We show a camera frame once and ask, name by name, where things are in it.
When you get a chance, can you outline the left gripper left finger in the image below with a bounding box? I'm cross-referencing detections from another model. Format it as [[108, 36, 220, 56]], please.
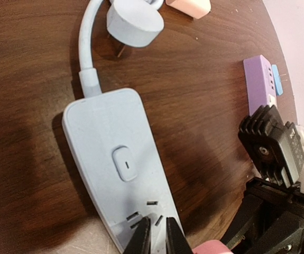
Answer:
[[123, 216, 151, 254]]

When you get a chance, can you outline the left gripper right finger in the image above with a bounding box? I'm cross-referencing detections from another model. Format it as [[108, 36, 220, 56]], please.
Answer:
[[166, 217, 193, 254]]

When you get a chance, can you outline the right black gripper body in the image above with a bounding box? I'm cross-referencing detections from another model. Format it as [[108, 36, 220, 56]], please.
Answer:
[[221, 177, 304, 253]]

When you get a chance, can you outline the pink plug adapter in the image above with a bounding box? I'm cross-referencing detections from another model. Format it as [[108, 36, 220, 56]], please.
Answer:
[[192, 240, 233, 254]]

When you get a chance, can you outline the light blue power strip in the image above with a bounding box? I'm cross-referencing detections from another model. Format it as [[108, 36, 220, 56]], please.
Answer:
[[62, 88, 178, 253]]

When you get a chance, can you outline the purple power strip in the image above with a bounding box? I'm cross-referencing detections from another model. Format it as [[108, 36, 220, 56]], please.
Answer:
[[243, 55, 278, 115]]

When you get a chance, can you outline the small pink charger plug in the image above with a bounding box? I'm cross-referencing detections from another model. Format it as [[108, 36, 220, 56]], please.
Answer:
[[165, 0, 211, 19]]

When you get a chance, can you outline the blue plug adapter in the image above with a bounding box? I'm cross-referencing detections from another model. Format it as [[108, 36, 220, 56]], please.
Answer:
[[271, 65, 283, 96]]

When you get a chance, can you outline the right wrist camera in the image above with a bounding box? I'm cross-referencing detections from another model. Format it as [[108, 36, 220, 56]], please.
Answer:
[[238, 105, 304, 188]]

